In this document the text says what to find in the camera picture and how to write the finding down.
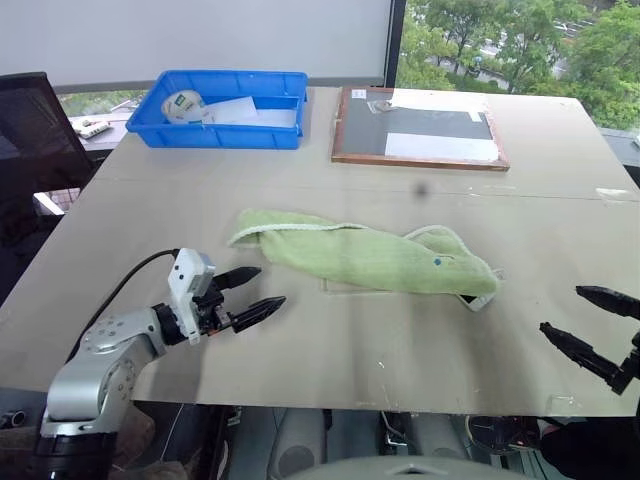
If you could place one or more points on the wide white paper strip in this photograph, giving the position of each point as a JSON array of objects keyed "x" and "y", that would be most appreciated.
[{"x": 440, "y": 146}]

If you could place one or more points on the black window frame post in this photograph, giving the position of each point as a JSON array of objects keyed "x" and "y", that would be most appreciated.
[{"x": 395, "y": 40}]

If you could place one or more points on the white envelope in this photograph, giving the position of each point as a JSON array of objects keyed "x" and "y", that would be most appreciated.
[{"x": 235, "y": 110}]

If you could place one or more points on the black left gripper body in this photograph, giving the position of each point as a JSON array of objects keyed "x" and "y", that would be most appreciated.
[{"x": 212, "y": 310}]

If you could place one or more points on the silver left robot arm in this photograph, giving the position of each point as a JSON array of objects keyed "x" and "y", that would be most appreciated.
[{"x": 95, "y": 370}]

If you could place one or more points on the blue plastic bin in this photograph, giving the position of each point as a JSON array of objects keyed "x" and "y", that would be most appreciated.
[{"x": 215, "y": 137}]

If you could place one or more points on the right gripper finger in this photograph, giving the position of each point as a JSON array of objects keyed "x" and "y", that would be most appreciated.
[
  {"x": 580, "y": 352},
  {"x": 610, "y": 301}
]

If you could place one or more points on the wooden framed blackboard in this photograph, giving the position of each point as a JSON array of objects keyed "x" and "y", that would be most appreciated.
[{"x": 365, "y": 130}]

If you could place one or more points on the white device with buttons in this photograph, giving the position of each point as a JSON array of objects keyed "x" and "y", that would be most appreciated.
[{"x": 90, "y": 127}]

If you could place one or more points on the silver robot torso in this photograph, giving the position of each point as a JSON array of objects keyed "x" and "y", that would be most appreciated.
[{"x": 400, "y": 470}]

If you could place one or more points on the green towel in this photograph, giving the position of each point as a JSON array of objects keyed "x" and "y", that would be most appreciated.
[{"x": 350, "y": 255}]

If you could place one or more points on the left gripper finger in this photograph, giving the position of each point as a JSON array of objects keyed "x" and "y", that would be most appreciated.
[
  {"x": 260, "y": 311},
  {"x": 240, "y": 276}
]

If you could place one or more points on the grey rounded robot leg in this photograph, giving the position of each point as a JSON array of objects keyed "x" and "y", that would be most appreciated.
[
  {"x": 295, "y": 445},
  {"x": 437, "y": 437}
]

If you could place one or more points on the black mesh office chair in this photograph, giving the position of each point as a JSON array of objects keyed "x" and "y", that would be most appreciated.
[{"x": 30, "y": 130}]

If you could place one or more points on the white paper sheet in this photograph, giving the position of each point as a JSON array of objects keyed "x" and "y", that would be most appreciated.
[{"x": 275, "y": 119}]

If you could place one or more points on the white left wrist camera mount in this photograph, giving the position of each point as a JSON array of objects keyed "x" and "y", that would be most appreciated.
[{"x": 182, "y": 290}]

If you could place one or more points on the white paper with notch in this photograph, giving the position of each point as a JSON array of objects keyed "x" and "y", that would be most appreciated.
[{"x": 440, "y": 100}]

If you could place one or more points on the small white label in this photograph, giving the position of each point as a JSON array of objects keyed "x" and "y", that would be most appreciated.
[{"x": 359, "y": 93}]

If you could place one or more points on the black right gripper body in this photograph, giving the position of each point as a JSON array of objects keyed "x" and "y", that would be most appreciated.
[{"x": 631, "y": 367}]

